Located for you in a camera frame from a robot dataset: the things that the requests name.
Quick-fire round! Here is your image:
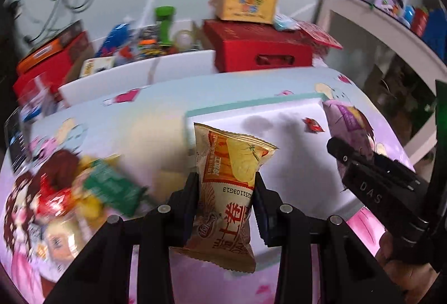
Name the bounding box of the white shelf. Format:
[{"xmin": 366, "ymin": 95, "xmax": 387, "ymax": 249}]
[{"xmin": 316, "ymin": 0, "xmax": 447, "ymax": 165}]

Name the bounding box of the blue and white carton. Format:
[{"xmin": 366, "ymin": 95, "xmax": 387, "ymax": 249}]
[{"xmin": 19, "ymin": 77, "xmax": 58, "ymax": 119}]

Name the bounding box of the blue bag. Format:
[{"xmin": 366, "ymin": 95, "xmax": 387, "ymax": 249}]
[{"xmin": 422, "ymin": 7, "xmax": 447, "ymax": 60}]

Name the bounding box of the cartoon printed tablecloth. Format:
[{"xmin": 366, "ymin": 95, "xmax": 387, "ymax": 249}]
[{"xmin": 0, "ymin": 67, "xmax": 416, "ymax": 304}]

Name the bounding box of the black flat box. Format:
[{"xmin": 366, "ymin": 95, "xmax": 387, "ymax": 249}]
[{"xmin": 4, "ymin": 109, "xmax": 28, "ymax": 175}]

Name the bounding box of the dark green snack packet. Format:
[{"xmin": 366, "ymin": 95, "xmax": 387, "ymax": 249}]
[{"xmin": 84, "ymin": 159, "xmax": 147, "ymax": 217}]

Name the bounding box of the person's right hand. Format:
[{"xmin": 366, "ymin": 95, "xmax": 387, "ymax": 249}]
[{"xmin": 379, "ymin": 231, "xmax": 437, "ymax": 304}]

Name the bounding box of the yellow card box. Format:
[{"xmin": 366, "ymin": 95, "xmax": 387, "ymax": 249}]
[{"xmin": 80, "ymin": 56, "xmax": 116, "ymax": 78}]

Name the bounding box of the beige egg roll snack packet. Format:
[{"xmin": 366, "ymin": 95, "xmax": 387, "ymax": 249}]
[{"xmin": 169, "ymin": 123, "xmax": 279, "ymax": 273}]

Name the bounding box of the white cardboard box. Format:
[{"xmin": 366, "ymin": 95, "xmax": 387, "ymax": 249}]
[{"xmin": 58, "ymin": 20, "xmax": 217, "ymax": 107}]

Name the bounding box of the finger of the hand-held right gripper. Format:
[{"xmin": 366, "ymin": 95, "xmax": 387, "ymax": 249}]
[{"xmin": 327, "ymin": 137, "xmax": 376, "ymax": 168}]

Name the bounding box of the brown cardboard box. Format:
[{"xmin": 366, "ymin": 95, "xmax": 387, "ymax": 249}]
[{"xmin": 363, "ymin": 63, "xmax": 430, "ymax": 137}]

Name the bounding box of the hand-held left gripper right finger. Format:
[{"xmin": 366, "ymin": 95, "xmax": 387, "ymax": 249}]
[{"xmin": 253, "ymin": 171, "xmax": 406, "ymax": 304}]

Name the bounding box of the clear round bottle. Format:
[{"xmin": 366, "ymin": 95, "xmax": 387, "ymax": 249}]
[{"xmin": 175, "ymin": 30, "xmax": 194, "ymax": 51}]

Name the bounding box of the blue water bottle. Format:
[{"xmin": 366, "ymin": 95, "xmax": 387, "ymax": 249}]
[{"xmin": 96, "ymin": 22, "xmax": 135, "ymax": 58}]

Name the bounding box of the teal-rimmed white tray box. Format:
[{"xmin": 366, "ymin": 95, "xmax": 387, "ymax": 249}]
[{"xmin": 184, "ymin": 94, "xmax": 372, "ymax": 271}]

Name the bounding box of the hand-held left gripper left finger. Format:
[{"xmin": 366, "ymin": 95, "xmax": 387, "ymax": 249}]
[{"xmin": 44, "ymin": 171, "xmax": 201, "ymax": 304}]

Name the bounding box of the red patterned pouch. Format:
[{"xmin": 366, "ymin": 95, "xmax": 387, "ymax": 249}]
[{"xmin": 297, "ymin": 21, "xmax": 343, "ymax": 58}]

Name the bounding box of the red snack packet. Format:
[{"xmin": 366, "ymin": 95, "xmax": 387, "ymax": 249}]
[{"xmin": 35, "ymin": 182, "xmax": 75, "ymax": 217}]

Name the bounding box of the large red gift box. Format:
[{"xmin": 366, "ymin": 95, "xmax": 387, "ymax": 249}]
[{"xmin": 203, "ymin": 20, "xmax": 314, "ymax": 73}]

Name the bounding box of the small red candy packet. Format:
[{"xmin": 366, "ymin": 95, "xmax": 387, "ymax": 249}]
[{"xmin": 303, "ymin": 117, "xmax": 325, "ymax": 133}]

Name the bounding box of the orange and black box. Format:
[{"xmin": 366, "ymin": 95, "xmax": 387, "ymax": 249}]
[{"xmin": 17, "ymin": 21, "xmax": 84, "ymax": 72}]

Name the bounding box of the pale blue wet wipes pack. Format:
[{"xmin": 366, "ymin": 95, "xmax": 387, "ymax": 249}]
[{"xmin": 273, "ymin": 14, "xmax": 301, "ymax": 32}]

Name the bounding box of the green dumbbell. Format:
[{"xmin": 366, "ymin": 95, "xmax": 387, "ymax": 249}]
[{"xmin": 154, "ymin": 6, "xmax": 177, "ymax": 48}]

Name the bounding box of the yellow snack packet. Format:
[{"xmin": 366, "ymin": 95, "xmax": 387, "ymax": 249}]
[{"xmin": 75, "ymin": 199, "xmax": 105, "ymax": 221}]

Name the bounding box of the plain red box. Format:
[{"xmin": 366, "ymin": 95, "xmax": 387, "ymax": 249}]
[{"xmin": 13, "ymin": 32, "xmax": 89, "ymax": 99}]

